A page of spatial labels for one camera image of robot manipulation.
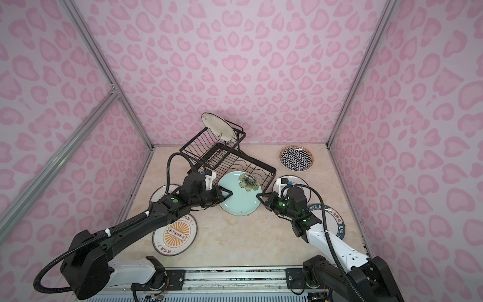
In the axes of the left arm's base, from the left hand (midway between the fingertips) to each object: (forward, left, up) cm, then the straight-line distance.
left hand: (234, 194), depth 78 cm
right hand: (-1, -9, -1) cm, 9 cm away
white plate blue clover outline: (+17, -31, -15) cm, 39 cm away
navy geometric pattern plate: (+34, -35, -18) cm, 52 cm away
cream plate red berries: (+25, +6, +15) cm, 30 cm away
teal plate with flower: (-2, -4, -1) cm, 5 cm away
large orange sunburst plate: (-11, +26, -18) cm, 33 cm away
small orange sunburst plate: (+13, +40, -18) cm, 46 cm away
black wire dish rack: (+15, +5, +6) cm, 17 cm away
